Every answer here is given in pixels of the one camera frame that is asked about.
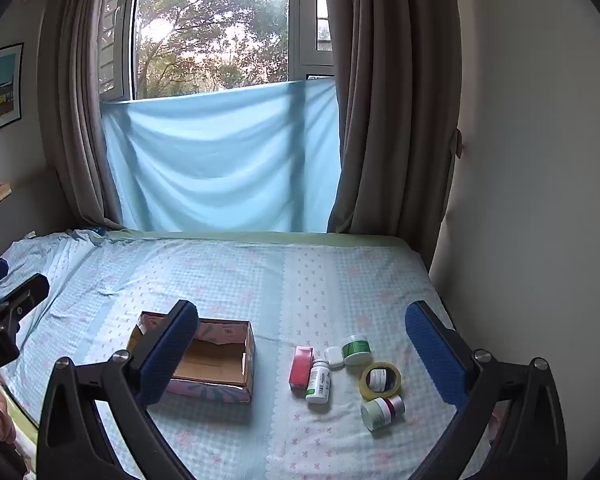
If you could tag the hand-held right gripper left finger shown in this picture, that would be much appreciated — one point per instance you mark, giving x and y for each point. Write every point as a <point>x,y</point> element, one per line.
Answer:
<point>164,357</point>

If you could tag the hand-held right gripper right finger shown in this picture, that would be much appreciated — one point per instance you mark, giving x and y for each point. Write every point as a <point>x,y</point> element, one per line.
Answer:
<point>436,355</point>

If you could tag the cardboard box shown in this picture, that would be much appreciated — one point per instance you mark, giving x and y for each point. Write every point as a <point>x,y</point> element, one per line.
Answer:
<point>220,360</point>

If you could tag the dark red banded jar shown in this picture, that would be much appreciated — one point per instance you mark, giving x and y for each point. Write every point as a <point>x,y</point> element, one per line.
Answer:
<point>395,405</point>

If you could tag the yellow tape roll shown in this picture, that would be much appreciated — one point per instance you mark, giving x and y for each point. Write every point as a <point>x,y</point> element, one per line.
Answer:
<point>365,388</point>

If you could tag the green jar with white lid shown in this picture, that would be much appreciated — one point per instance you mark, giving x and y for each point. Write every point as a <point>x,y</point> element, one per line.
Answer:
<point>356,350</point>

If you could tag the pale green jar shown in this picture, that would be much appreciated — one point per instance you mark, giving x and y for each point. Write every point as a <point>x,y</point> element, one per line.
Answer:
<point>375,414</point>

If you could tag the white pill bottle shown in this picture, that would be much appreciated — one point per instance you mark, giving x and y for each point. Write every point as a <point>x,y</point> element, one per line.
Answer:
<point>319,382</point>

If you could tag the red carton box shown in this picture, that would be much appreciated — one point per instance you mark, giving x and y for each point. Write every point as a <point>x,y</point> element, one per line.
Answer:
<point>301,367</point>

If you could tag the person's left hand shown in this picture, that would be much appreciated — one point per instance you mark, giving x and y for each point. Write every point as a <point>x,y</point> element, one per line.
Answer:
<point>2,415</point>

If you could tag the small white jar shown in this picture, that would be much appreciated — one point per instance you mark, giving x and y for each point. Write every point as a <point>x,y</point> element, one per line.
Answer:
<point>379,379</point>

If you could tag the small white plastic case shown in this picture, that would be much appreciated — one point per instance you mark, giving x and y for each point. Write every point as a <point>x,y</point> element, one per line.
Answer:
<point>335,357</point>

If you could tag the blue checked bed sheet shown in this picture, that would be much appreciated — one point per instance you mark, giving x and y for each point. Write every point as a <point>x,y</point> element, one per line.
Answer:
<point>280,285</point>

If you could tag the brown curtain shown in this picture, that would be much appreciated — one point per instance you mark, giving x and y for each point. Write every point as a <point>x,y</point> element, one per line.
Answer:
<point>395,110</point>
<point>75,110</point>

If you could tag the light blue hanging cloth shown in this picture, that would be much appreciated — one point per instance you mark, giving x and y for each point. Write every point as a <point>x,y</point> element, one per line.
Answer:
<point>220,160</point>

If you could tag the curtain tieback hook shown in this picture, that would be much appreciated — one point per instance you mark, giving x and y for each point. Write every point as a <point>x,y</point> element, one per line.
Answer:
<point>457,142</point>

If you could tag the window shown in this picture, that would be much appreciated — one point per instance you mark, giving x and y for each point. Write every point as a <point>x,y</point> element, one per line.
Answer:
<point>300,35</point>

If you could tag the wall poster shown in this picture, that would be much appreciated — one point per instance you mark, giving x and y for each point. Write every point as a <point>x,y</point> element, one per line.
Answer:
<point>0,90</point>

